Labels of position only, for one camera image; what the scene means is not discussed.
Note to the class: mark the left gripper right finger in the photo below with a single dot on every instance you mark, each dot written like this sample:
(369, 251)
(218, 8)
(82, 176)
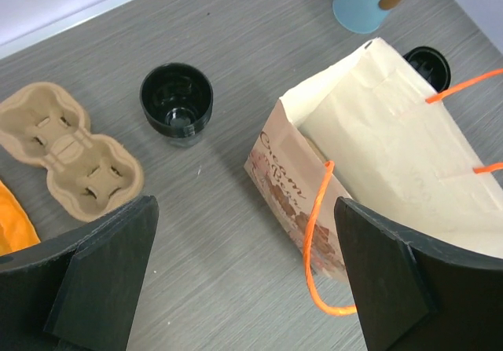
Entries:
(415, 292)

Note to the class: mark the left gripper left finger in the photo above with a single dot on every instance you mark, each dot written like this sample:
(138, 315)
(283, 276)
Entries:
(79, 290)

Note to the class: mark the paper bag with orange handles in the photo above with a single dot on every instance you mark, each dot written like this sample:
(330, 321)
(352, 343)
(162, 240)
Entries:
(372, 129)

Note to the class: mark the black coffee cup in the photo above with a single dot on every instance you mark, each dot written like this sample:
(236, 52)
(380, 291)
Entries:
(177, 100)

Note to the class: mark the orange cartoon cloth bag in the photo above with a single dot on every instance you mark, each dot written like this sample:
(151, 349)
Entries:
(16, 232)

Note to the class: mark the black cup with lid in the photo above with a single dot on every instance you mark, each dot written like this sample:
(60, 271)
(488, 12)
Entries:
(431, 65)

